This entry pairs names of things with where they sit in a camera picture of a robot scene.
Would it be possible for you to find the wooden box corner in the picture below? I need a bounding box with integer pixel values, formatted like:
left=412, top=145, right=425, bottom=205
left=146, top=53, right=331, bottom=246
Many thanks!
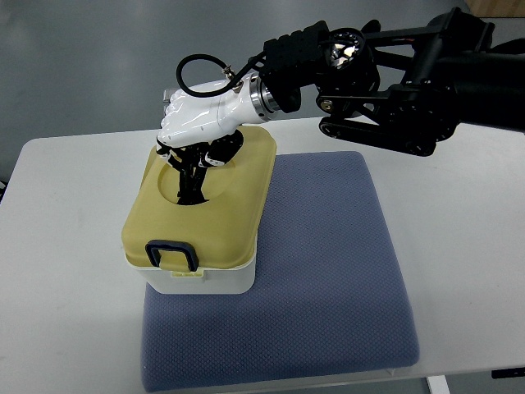
left=465, top=0, right=524, bottom=18

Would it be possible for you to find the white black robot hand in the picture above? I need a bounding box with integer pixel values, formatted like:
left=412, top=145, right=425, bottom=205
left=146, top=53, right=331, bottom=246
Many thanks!
left=156, top=72, right=280, bottom=170

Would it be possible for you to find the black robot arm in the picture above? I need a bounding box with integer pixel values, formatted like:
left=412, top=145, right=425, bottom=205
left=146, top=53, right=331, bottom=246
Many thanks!
left=214, top=8, right=524, bottom=157

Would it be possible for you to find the upper floor socket plate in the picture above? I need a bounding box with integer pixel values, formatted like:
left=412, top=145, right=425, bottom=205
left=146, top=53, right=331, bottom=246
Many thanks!
left=162, top=88, right=172, bottom=103

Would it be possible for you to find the white table leg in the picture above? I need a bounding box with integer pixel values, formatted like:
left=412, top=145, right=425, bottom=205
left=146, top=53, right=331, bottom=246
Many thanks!
left=426, top=375, right=450, bottom=394

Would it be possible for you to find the yellow storage box lid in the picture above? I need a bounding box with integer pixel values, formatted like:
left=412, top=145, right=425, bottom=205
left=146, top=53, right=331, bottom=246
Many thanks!
left=121, top=126, right=276, bottom=269

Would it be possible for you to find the blue grey textured cushion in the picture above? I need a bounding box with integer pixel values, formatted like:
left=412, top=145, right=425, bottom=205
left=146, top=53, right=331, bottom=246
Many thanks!
left=141, top=151, right=419, bottom=392

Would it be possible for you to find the white storage box base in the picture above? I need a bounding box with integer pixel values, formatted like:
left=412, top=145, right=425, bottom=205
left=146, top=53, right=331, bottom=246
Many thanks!
left=127, top=249, right=257, bottom=295

